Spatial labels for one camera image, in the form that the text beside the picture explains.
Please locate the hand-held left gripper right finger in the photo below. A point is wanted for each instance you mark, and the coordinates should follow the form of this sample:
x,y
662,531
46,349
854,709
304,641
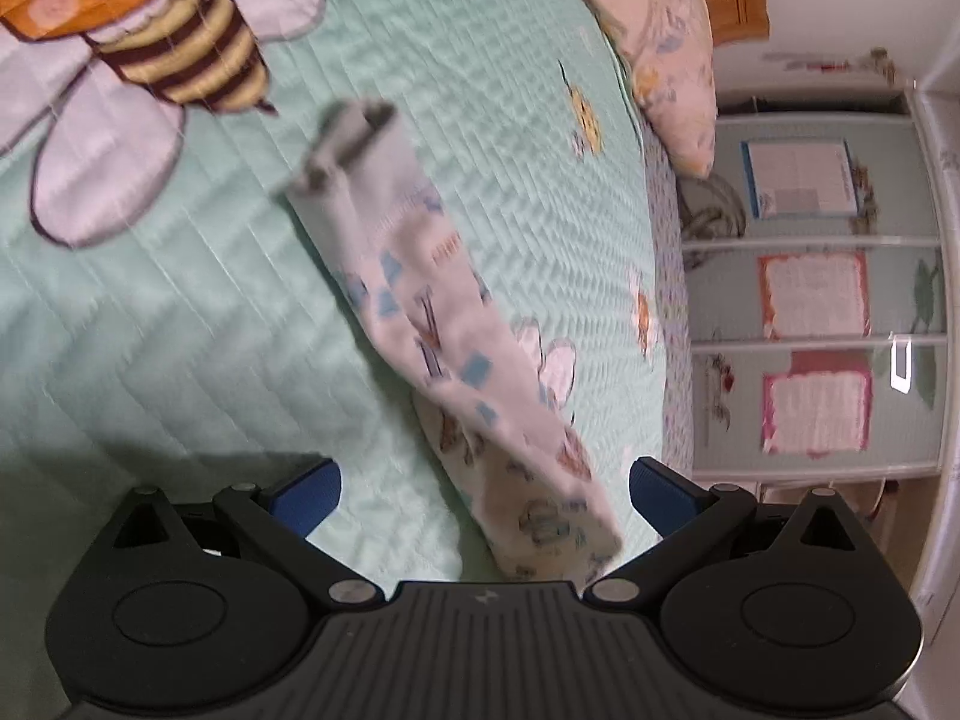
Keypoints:
x,y
660,495

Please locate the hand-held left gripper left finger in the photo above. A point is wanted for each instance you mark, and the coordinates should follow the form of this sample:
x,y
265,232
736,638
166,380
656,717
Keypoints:
x,y
307,499

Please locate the white letter-print pants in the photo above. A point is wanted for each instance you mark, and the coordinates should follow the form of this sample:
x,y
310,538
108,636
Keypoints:
x,y
465,360

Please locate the pink-bordered poster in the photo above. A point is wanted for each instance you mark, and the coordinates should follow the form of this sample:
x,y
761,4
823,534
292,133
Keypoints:
x,y
817,405

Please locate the orange-bordered poster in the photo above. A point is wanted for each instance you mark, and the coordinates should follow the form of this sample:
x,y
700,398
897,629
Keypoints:
x,y
814,296

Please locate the grey coiled hoop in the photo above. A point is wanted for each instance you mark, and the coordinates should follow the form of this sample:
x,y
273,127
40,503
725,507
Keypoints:
x,y
709,210

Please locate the blue-bordered poster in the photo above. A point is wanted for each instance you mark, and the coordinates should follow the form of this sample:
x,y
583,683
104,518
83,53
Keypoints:
x,y
802,180

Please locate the pale sliding-door wardrobe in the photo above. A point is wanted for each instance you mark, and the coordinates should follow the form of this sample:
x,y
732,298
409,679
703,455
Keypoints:
x,y
896,180

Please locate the floral pillow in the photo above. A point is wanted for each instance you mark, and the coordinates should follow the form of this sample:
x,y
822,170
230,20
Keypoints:
x,y
660,37

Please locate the tasselled wall ornament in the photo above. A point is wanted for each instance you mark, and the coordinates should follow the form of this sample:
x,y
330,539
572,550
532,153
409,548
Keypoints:
x,y
825,64

